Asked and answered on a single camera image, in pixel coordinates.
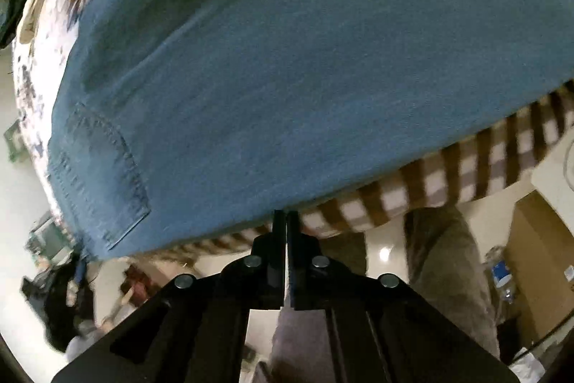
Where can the floral patterned blanket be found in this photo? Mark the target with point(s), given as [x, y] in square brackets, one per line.
[49, 51]

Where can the person's leg in olive trousers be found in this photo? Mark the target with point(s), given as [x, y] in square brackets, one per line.
[448, 275]

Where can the brown cardboard box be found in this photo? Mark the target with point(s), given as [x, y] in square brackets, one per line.
[540, 257]

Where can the black bag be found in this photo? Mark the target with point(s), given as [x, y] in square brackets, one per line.
[65, 311]

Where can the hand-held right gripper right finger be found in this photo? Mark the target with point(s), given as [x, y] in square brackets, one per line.
[292, 250]

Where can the brown checkered bed sheet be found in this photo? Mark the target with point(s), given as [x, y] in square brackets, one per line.
[448, 176]

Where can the blue denim pants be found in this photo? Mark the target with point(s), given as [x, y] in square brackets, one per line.
[287, 73]

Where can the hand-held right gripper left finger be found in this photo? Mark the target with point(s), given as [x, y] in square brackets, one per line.
[279, 248]

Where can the plastic water bottle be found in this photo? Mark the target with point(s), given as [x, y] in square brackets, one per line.
[501, 273]

